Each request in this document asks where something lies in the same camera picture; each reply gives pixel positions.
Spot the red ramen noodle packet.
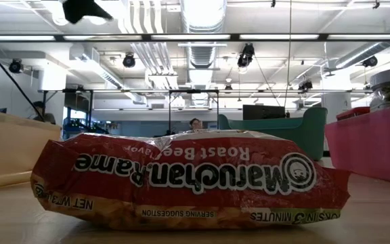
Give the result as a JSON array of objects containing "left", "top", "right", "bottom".
[{"left": 30, "top": 129, "right": 352, "bottom": 232}]

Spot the person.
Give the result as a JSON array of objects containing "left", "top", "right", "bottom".
[
  {"left": 188, "top": 117, "right": 204, "bottom": 131},
  {"left": 31, "top": 100, "right": 57, "bottom": 125}
]

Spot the orange translucent plastic tray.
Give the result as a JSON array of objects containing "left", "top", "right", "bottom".
[{"left": 0, "top": 107, "right": 63, "bottom": 191}]

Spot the black monitor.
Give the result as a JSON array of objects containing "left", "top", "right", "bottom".
[{"left": 242, "top": 104, "right": 286, "bottom": 121}]

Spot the teal green plastic bin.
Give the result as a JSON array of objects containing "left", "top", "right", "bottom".
[{"left": 217, "top": 106, "right": 329, "bottom": 162}]

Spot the black overhead crossbar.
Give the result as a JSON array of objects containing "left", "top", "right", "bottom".
[{"left": 0, "top": 32, "right": 390, "bottom": 43}]

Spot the red box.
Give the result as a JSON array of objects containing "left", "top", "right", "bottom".
[{"left": 335, "top": 106, "right": 371, "bottom": 122}]

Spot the pink translucent plastic tray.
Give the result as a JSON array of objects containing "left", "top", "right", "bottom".
[{"left": 324, "top": 102, "right": 390, "bottom": 187}]

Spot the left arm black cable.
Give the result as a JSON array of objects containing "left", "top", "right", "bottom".
[{"left": 0, "top": 35, "right": 46, "bottom": 122}]

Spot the black background frame rig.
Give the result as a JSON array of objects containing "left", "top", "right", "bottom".
[{"left": 37, "top": 88, "right": 374, "bottom": 136}]

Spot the thin hanging cable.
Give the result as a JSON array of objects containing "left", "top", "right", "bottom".
[{"left": 284, "top": 0, "right": 293, "bottom": 110}]

